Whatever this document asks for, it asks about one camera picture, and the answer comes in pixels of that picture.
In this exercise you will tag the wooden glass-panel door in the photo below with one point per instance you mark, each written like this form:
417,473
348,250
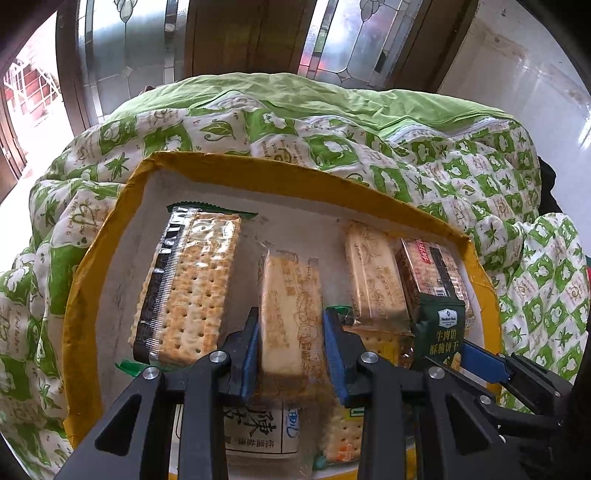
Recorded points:
231,37

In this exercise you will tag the dark cloth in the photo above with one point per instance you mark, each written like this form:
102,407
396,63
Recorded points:
549,184

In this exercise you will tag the seaweed cracker packet green edges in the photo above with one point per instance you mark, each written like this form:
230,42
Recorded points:
203,286

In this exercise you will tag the dark green cracker packet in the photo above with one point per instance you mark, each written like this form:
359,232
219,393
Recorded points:
438,327

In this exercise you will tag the cream wafer packet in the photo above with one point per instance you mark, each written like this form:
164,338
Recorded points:
286,314
374,277

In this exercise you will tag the brown cracker packet red label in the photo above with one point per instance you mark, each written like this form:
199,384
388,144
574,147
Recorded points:
429,267

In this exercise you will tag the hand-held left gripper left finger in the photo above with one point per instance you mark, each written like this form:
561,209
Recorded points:
249,369

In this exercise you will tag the green printed blanket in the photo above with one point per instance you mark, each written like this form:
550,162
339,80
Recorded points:
323,120

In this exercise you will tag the white-label snack packet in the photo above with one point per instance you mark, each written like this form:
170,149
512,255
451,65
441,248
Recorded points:
258,434

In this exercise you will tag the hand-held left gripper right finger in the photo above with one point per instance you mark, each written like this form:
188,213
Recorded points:
336,364

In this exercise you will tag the yellow cardboard box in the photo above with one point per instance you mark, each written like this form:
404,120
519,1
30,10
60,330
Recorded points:
295,221

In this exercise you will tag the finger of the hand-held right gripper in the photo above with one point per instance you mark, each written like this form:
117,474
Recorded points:
482,362

